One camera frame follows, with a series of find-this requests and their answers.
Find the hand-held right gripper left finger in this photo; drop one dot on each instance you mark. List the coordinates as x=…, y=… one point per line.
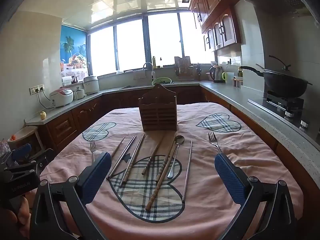
x=97, y=176

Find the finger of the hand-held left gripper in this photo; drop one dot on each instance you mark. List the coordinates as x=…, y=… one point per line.
x=41, y=158
x=21, y=152

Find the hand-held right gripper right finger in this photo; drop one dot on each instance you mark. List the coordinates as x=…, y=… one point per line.
x=230, y=177

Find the metal chopstick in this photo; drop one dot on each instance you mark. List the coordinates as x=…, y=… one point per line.
x=122, y=156
x=187, y=170

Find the wooden utensil holder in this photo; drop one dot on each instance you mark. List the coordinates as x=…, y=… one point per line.
x=157, y=115

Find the person's left hand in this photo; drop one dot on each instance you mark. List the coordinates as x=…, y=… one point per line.
x=23, y=211

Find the wooden stool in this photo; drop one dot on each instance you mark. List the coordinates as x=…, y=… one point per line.
x=25, y=133

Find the pink heart-print tablecloth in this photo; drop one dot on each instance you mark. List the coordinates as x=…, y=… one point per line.
x=240, y=150

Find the metal fork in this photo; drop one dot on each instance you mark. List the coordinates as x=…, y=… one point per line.
x=93, y=147
x=213, y=140

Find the thin wooden chopstick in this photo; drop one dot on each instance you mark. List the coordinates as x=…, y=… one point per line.
x=118, y=146

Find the yellow duck toy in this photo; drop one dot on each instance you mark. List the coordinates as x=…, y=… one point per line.
x=43, y=115

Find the light wooden chopstick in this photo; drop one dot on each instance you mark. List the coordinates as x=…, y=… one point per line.
x=160, y=180
x=167, y=161

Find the metal spoon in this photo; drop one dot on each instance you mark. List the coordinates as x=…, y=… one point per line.
x=179, y=140

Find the white and pink rice cooker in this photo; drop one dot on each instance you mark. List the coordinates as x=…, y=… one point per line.
x=61, y=97

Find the small white pot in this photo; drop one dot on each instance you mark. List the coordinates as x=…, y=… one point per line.
x=78, y=93

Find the paper towel roll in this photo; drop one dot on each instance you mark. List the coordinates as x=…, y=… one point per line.
x=66, y=81

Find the grey kitchen countertop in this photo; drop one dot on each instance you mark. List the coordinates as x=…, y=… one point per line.
x=225, y=92

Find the white electric cooker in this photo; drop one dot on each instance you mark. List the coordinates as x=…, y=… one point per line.
x=91, y=85

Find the gas stove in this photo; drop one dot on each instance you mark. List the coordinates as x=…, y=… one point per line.
x=285, y=103

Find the spice jar set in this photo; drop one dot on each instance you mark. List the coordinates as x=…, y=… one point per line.
x=237, y=82

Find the steel electric kettle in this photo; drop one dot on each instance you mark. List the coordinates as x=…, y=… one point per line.
x=217, y=74

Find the oil bottle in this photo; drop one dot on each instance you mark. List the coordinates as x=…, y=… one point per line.
x=240, y=72

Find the black wok with lid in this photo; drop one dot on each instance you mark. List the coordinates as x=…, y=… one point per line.
x=285, y=82

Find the black kitchen tool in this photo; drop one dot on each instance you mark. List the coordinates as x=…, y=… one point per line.
x=198, y=69

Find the green basin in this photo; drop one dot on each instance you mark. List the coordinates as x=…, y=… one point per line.
x=162, y=80

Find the kitchen faucet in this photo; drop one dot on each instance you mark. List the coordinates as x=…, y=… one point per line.
x=153, y=73

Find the wooden knife rack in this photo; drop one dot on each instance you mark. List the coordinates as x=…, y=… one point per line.
x=183, y=66

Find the yellow bottle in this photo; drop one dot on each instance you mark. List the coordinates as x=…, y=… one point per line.
x=154, y=62

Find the kitchen window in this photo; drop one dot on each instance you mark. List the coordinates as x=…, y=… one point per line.
x=130, y=47

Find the wooden upper cabinets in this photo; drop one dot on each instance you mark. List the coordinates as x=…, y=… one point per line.
x=212, y=0

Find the wall power socket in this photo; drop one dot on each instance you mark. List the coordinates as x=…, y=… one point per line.
x=37, y=89

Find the wall socket by kettle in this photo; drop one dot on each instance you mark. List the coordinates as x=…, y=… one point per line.
x=228, y=61

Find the blue fruit wall poster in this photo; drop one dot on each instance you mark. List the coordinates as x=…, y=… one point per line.
x=72, y=42

